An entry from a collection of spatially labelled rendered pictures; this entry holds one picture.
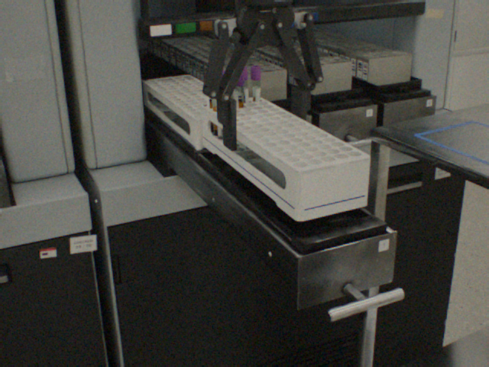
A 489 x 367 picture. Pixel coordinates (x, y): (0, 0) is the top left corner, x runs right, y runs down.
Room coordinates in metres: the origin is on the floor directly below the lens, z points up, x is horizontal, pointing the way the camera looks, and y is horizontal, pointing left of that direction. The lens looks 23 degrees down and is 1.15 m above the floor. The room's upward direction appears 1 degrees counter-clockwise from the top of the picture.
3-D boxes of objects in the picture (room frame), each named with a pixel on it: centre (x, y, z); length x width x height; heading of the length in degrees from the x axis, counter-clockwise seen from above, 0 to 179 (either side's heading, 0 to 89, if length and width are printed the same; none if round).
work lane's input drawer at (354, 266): (0.91, 0.01, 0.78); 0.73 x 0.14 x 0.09; 25
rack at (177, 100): (1.08, 0.09, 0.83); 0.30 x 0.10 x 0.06; 25
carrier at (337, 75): (1.24, -0.17, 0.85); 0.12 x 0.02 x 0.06; 114
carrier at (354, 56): (1.34, -0.29, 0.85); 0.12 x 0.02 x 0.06; 114
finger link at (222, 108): (0.78, 0.03, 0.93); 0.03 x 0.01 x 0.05; 115
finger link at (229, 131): (0.79, 0.02, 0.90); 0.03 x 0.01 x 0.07; 25
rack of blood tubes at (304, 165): (0.79, -0.04, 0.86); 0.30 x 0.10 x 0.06; 25
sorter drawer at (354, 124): (1.45, -0.07, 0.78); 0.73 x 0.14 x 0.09; 25
